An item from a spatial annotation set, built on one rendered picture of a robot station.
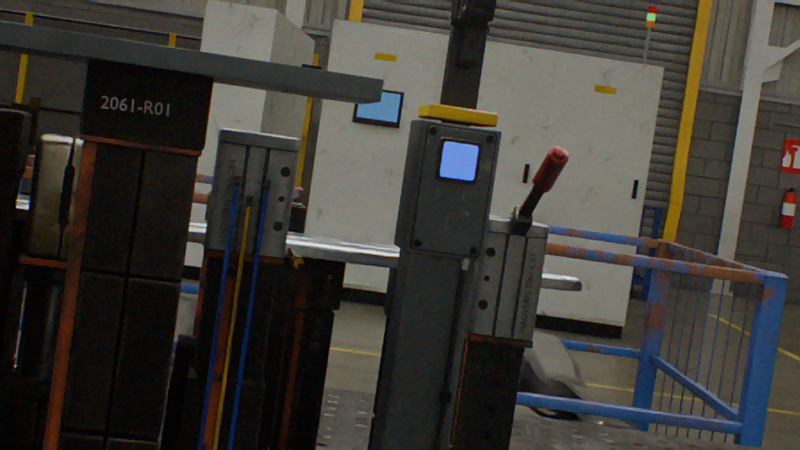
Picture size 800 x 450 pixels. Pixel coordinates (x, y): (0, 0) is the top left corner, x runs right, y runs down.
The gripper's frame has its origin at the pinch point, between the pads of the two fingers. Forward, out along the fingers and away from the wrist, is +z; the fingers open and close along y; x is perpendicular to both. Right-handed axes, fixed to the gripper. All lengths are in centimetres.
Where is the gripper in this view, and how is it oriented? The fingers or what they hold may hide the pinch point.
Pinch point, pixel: (463, 68)
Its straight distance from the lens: 111.2
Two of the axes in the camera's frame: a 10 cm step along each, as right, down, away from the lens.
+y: -1.5, -0.7, 9.9
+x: -9.8, -1.3, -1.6
